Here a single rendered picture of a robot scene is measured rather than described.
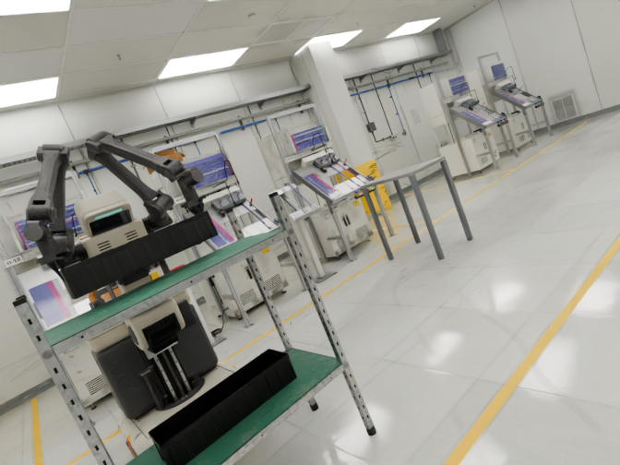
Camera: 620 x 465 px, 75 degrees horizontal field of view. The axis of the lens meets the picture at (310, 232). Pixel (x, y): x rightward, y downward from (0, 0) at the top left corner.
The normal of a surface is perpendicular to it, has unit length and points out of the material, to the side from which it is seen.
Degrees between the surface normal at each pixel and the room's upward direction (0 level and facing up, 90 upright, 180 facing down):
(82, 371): 90
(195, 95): 90
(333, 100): 90
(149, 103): 90
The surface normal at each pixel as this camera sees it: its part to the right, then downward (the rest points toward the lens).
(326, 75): 0.57, -0.11
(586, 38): -0.73, 0.38
